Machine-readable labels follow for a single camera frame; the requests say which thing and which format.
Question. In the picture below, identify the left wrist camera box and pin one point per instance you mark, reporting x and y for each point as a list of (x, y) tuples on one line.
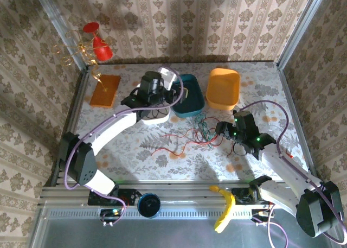
[(169, 79)]

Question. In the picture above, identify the wooden base board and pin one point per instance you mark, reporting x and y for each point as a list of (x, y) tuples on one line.
[(105, 92)]

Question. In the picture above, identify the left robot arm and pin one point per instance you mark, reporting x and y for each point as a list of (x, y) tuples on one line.
[(114, 128)]

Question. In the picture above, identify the clear plastic bottle red cap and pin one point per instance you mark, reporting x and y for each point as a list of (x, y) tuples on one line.
[(290, 155)]

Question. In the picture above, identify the blue round cup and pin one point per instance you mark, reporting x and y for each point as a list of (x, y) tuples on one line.
[(148, 206)]

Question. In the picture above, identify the yellow banana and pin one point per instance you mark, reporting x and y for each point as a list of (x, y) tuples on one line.
[(229, 202)]

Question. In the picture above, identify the aluminium front frame rail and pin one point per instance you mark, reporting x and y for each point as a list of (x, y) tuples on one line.
[(184, 193)]

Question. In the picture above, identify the orange plastic bin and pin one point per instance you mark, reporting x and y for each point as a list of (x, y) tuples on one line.
[(222, 88)]

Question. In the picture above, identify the teal plastic bin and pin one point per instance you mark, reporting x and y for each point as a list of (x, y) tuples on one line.
[(192, 107)]

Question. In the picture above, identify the small controller board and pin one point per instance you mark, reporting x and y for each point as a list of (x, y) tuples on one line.
[(261, 214), (111, 214)]

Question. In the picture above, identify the aluminium frame post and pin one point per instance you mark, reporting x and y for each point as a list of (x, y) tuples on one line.
[(301, 28), (58, 20)]

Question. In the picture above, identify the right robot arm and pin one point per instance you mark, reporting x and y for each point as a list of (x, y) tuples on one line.
[(284, 172)]

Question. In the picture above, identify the grey metal tray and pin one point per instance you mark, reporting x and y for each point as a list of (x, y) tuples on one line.
[(176, 231)]

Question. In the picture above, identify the red plastic goblet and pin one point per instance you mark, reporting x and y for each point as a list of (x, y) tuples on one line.
[(102, 51)]

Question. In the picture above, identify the aluminium table side rail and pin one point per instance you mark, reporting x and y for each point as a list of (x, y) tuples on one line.
[(289, 96), (76, 107)]

